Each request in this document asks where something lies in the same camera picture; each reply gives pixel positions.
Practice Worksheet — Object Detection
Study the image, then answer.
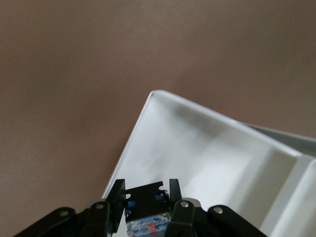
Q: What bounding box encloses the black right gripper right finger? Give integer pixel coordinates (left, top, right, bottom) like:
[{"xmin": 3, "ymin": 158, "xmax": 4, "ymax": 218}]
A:
[{"xmin": 165, "ymin": 178, "xmax": 265, "ymax": 237}]

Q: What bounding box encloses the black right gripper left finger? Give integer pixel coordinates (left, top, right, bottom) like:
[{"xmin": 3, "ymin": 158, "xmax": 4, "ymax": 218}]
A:
[{"xmin": 14, "ymin": 179, "xmax": 126, "ymax": 237}]

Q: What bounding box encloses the red push button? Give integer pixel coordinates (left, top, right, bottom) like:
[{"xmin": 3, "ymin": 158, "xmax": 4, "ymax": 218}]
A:
[{"xmin": 124, "ymin": 181, "xmax": 172, "ymax": 235}]

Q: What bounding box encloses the white plastic tray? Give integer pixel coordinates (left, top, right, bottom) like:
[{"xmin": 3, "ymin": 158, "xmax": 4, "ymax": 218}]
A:
[{"xmin": 102, "ymin": 90, "xmax": 316, "ymax": 237}]

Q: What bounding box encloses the brown paper table cover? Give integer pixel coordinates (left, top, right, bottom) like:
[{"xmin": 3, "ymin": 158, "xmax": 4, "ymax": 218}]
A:
[{"xmin": 0, "ymin": 0, "xmax": 316, "ymax": 237}]

